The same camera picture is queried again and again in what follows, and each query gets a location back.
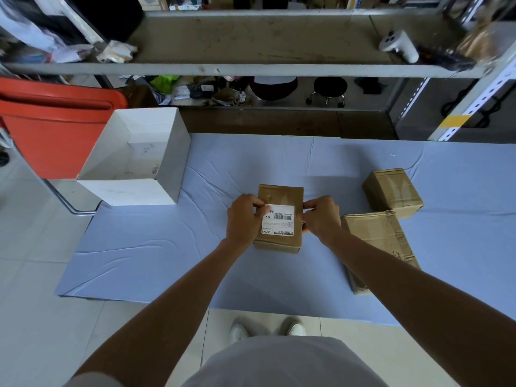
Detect person's left white shoe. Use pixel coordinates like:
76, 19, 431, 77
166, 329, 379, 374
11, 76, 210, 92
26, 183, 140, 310
230, 322, 249, 344

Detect red plastic chair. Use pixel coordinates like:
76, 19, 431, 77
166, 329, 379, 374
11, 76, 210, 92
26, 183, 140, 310
0, 77, 129, 180

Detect black wire stand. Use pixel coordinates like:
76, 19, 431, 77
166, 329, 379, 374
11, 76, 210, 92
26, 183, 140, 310
440, 79, 507, 128

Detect white handheld controller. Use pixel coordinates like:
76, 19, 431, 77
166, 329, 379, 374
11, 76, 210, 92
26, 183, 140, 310
378, 30, 420, 64

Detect medium brown cardboard box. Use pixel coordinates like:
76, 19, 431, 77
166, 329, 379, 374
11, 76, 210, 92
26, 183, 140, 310
253, 184, 305, 254

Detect person's right hand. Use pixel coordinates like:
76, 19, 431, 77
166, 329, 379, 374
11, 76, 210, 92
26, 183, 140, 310
301, 195, 344, 246

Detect crinkled brown bag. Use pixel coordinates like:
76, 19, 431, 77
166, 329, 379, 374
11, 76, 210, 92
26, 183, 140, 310
457, 20, 500, 66

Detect person's left hand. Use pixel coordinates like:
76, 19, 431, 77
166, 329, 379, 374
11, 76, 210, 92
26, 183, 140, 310
225, 193, 271, 250

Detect white crumpled cloth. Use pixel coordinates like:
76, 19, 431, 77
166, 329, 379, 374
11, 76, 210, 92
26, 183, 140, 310
96, 40, 138, 64

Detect large cardboard box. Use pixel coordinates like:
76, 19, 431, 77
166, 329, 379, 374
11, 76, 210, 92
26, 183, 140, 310
340, 210, 422, 296

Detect blue table cloth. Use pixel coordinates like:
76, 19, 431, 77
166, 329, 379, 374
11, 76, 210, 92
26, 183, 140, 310
55, 132, 516, 327

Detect yellow tape strip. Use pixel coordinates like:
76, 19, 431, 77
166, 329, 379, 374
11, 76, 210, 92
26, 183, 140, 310
438, 114, 471, 128

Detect person's right forearm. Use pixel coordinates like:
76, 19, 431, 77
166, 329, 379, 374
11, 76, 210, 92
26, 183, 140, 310
328, 229, 516, 387

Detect white bin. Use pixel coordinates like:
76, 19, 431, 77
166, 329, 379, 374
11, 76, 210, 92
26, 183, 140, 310
76, 107, 192, 207

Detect hanging clothes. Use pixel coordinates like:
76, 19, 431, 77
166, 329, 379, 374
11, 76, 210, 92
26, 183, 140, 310
0, 0, 145, 63

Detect bright green bag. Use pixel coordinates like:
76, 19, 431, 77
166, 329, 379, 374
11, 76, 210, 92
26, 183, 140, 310
149, 75, 180, 93

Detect long gray shelf board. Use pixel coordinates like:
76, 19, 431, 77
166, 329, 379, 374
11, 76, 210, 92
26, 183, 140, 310
4, 11, 489, 79

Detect small brown cardboard box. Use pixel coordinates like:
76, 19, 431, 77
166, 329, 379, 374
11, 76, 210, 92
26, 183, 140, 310
362, 168, 425, 219

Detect white perforated shelf post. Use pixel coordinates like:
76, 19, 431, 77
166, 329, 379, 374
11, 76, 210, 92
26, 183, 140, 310
399, 78, 430, 120
427, 42, 516, 141

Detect person's white shirt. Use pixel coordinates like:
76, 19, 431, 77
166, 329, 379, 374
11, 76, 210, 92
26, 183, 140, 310
64, 335, 388, 387

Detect black rolling stool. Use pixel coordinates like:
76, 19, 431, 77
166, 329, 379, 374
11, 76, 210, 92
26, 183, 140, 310
305, 76, 348, 108

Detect small black device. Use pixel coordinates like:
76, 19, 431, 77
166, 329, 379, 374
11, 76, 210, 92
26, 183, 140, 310
419, 45, 476, 73

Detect person's left forearm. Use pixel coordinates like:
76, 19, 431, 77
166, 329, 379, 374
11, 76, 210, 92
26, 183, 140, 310
74, 239, 250, 387

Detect white barcode label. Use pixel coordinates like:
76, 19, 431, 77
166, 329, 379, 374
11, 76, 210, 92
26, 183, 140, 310
261, 204, 296, 236

